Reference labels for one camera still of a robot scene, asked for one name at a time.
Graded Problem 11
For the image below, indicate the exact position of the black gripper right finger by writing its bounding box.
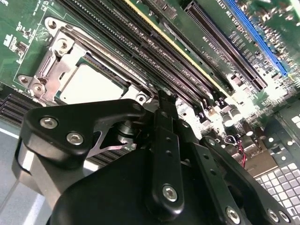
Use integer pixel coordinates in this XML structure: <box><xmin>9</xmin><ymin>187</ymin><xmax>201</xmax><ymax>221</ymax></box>
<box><xmin>167</xmin><ymin>92</ymin><xmax>295</xmax><ymax>225</ymax></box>

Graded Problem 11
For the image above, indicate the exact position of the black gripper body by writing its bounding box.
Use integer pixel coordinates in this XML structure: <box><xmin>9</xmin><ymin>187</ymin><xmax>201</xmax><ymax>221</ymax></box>
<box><xmin>11</xmin><ymin>137</ymin><xmax>221</xmax><ymax>225</ymax></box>

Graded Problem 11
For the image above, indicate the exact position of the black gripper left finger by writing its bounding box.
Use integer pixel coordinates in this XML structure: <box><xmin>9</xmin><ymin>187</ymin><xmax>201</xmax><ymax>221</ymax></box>
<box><xmin>19</xmin><ymin>90</ymin><xmax>186</xmax><ymax>214</ymax></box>

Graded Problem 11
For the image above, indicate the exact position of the silver CPU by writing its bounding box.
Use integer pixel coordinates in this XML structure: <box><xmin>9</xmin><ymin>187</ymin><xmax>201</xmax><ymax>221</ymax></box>
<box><xmin>56</xmin><ymin>63</ymin><xmax>130</xmax><ymax>105</ymax></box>

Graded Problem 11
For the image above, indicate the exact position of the metal locking lever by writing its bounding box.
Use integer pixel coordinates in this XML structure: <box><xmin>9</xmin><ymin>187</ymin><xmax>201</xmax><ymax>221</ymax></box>
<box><xmin>64</xmin><ymin>26</ymin><xmax>175</xmax><ymax>97</ymax></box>

